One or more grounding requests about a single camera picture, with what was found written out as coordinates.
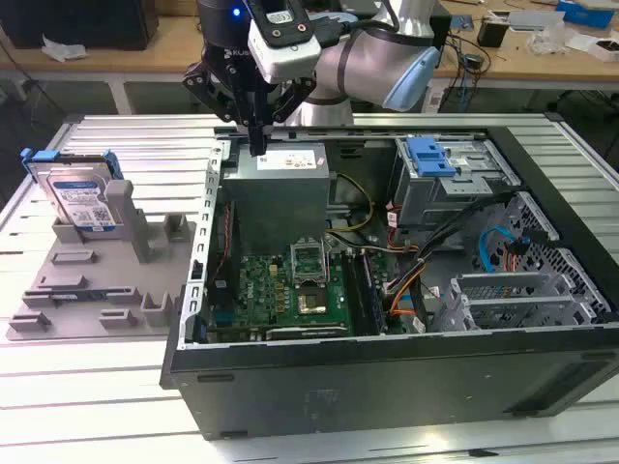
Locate grey wires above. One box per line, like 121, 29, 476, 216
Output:
324, 230, 421, 255

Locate black RAM slot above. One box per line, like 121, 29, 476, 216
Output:
341, 248, 369, 337
348, 248, 377, 337
363, 248, 392, 334
356, 248, 384, 335

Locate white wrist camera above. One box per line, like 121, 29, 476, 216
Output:
247, 0, 324, 84

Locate orange yellow wires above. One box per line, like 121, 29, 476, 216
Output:
384, 268, 422, 318

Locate CPU socket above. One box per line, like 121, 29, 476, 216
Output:
295, 285, 331, 315

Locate blue box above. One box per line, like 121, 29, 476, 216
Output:
554, 0, 615, 31

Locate large black box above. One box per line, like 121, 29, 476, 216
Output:
0, 0, 160, 52

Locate black PC case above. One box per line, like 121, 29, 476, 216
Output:
159, 126, 619, 442

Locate hard disk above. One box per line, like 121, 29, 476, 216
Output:
19, 148, 121, 232

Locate black flat wire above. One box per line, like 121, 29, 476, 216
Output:
405, 273, 436, 335

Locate grey parts rack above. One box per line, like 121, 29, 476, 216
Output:
5, 179, 199, 343

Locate black wire bundle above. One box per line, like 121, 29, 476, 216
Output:
384, 190, 516, 299

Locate metal disk bay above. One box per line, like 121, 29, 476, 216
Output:
447, 271, 605, 333

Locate white flat box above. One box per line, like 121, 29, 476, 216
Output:
507, 9, 567, 33

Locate blue wire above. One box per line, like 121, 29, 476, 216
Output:
477, 225, 515, 276

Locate grey power supply unit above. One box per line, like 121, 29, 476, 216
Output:
221, 143, 331, 243

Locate wooden desk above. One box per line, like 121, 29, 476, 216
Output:
0, 0, 619, 83

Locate clear plastic bag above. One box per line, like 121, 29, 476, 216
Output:
525, 21, 570, 55

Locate black graphics card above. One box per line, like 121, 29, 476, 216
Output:
264, 326, 350, 340

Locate blue plastic latch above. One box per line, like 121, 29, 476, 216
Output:
406, 137, 458, 178

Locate metal socket cover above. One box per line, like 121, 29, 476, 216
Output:
288, 240, 331, 286

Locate green RAM stick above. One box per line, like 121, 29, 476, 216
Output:
50, 289, 106, 304

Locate metal drive cage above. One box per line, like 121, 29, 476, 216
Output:
392, 136, 522, 228

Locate yellow black wires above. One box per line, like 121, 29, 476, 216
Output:
327, 172, 377, 234

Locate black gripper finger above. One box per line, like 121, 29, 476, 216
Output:
259, 75, 319, 157
182, 61, 261, 157

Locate red orange power wire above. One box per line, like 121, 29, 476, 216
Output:
501, 226, 558, 275

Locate green motherboard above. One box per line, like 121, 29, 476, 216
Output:
208, 241, 393, 339

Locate crumpled white paper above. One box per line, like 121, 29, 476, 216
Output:
41, 32, 91, 64

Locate small black box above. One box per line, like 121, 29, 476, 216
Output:
476, 17, 512, 48

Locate white open box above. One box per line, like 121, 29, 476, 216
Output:
587, 37, 619, 63

